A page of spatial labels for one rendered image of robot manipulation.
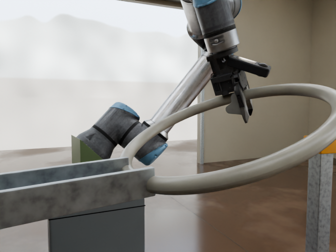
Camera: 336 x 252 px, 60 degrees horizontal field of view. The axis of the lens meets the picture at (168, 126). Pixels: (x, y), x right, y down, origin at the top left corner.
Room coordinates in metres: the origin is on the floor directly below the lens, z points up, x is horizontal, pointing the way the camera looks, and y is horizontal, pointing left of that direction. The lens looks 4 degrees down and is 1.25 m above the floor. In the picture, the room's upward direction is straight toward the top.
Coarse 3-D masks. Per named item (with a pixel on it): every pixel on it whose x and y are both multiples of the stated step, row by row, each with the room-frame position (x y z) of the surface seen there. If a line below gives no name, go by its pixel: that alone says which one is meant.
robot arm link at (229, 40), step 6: (234, 30) 0.78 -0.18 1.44; (216, 36) 0.77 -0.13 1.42; (222, 36) 0.77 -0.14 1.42; (228, 36) 0.77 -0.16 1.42; (234, 36) 0.78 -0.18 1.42; (210, 42) 0.79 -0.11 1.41; (216, 42) 0.77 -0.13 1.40; (222, 42) 0.77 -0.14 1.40; (228, 42) 0.77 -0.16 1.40; (234, 42) 0.78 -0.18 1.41; (210, 48) 0.80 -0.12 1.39; (216, 48) 0.78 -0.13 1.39; (222, 48) 0.78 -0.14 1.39; (228, 48) 0.79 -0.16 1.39
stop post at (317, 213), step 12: (324, 156) 1.42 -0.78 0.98; (312, 168) 1.46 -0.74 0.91; (324, 168) 1.43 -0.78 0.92; (312, 180) 1.46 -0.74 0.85; (324, 180) 1.43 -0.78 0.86; (312, 192) 1.46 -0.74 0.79; (324, 192) 1.43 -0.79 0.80; (312, 204) 1.45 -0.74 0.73; (324, 204) 1.43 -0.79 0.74; (312, 216) 1.45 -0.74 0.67; (324, 216) 1.43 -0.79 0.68; (312, 228) 1.45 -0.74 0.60; (324, 228) 1.43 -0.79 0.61; (312, 240) 1.45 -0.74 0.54; (324, 240) 1.43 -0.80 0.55
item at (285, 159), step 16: (224, 96) 0.85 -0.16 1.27; (256, 96) 0.81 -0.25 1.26; (320, 96) 0.62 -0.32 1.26; (176, 112) 0.85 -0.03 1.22; (192, 112) 0.85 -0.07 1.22; (160, 128) 0.81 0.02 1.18; (320, 128) 0.45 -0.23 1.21; (128, 144) 0.71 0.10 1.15; (304, 144) 0.42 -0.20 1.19; (320, 144) 0.42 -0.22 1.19; (256, 160) 0.42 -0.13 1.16; (272, 160) 0.41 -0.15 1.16; (288, 160) 0.41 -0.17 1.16; (304, 160) 0.42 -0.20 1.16; (160, 176) 0.47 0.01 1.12; (176, 176) 0.45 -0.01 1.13; (192, 176) 0.44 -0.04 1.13; (208, 176) 0.42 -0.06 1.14; (224, 176) 0.41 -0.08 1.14; (240, 176) 0.41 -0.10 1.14; (256, 176) 0.41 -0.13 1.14; (160, 192) 0.46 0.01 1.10; (176, 192) 0.44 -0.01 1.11; (192, 192) 0.43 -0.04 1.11
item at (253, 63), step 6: (228, 60) 0.80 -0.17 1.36; (234, 60) 0.80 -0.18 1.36; (240, 60) 0.79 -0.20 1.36; (246, 60) 0.80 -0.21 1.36; (252, 60) 0.82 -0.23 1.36; (234, 66) 0.80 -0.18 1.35; (240, 66) 0.80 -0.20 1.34; (246, 66) 0.79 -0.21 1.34; (252, 66) 0.78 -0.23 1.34; (258, 66) 0.78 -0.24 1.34; (264, 66) 0.78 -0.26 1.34; (270, 66) 0.80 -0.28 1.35; (252, 72) 0.79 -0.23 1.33; (258, 72) 0.78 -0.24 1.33; (264, 72) 0.77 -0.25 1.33
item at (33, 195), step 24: (48, 168) 0.50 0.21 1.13; (72, 168) 0.52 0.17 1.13; (96, 168) 0.55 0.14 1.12; (120, 168) 0.57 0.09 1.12; (144, 168) 0.48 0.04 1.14; (0, 192) 0.37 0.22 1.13; (24, 192) 0.38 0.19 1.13; (48, 192) 0.40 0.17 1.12; (72, 192) 0.42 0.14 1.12; (96, 192) 0.44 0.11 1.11; (120, 192) 0.46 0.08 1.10; (144, 192) 0.48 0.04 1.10; (0, 216) 0.37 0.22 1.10; (24, 216) 0.38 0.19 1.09; (48, 216) 0.40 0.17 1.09
